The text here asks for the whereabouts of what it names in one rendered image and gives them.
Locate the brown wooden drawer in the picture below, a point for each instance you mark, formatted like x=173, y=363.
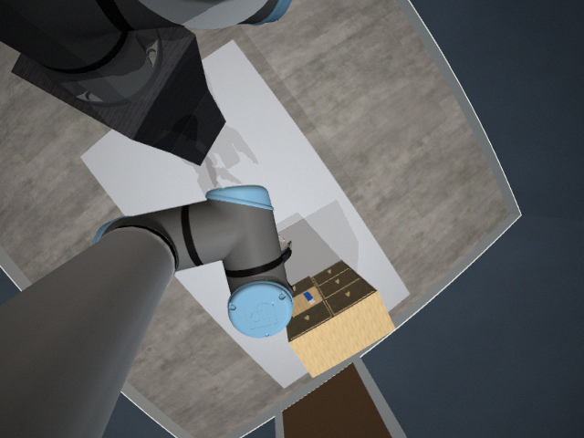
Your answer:
x=300, y=302
x=329, y=273
x=348, y=296
x=308, y=320
x=338, y=283

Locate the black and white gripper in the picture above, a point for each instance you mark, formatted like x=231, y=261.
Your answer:
x=286, y=249

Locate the brown wooden chest of drawers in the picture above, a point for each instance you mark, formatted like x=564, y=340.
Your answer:
x=343, y=335

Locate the blue and white eraser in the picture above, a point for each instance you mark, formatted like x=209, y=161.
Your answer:
x=309, y=298

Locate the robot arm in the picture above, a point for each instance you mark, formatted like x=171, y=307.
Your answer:
x=68, y=341

